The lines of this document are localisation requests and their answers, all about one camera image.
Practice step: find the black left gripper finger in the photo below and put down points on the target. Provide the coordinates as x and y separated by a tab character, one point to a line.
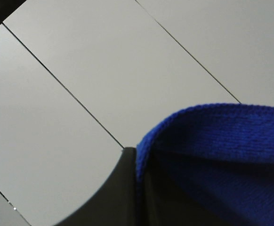
114	203

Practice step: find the blue towel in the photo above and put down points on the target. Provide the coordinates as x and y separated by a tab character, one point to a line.
221	155

